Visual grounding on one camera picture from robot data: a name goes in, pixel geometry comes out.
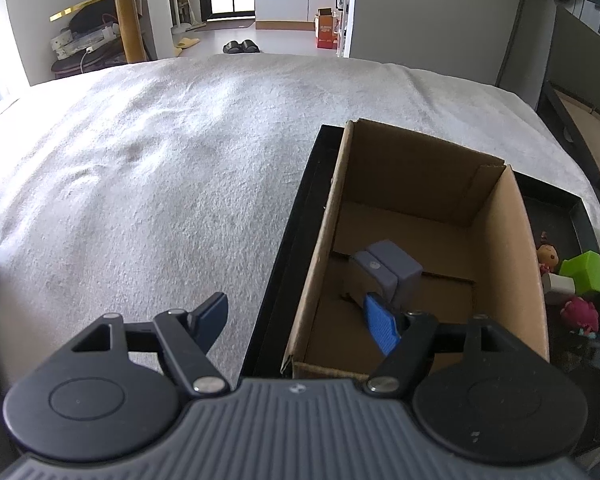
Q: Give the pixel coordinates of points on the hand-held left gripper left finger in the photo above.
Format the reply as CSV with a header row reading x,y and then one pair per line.
x,y
215,311

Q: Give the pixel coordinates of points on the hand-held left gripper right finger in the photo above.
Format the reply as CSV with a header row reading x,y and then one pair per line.
x,y
381,325

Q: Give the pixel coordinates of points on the pink spiky toy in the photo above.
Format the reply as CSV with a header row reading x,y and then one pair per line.
x,y
580,314

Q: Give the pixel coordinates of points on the grey plastic block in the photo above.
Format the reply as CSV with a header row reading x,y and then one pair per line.
x,y
390,265

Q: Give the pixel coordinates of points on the white plastic block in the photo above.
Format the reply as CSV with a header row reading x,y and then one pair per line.
x,y
557,287

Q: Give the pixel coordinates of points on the green plastic block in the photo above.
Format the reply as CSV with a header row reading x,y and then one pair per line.
x,y
585,272

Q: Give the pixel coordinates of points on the black tray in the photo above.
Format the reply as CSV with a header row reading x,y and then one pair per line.
x,y
290,240

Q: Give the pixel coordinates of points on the small doll figure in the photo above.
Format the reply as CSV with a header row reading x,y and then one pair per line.
x,y
548,256

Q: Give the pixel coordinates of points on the brown cardboard box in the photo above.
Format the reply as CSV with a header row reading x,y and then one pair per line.
x,y
420,185

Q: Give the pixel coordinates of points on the black slipper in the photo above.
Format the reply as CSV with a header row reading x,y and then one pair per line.
x,y
232,47
251,46

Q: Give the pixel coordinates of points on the yellow slippers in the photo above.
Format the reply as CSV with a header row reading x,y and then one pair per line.
x,y
185,44

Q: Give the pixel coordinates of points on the dark round stool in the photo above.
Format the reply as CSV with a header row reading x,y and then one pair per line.
x,y
100,60

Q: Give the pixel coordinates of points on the brown doormat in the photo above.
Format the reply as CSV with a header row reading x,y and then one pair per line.
x,y
230,23

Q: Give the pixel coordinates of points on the white fan stand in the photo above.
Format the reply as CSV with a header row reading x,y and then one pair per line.
x,y
180,20

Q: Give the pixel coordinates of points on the gold round table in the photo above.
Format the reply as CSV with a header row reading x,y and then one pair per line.
x,y
130,25

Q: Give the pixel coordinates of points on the orange cardboard box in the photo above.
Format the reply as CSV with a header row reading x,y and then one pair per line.
x,y
326,30

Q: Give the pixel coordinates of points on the grey panel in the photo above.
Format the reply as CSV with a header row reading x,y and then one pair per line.
x,y
580,55

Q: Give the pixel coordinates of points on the black bag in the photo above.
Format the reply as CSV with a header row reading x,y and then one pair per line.
x,y
92,17

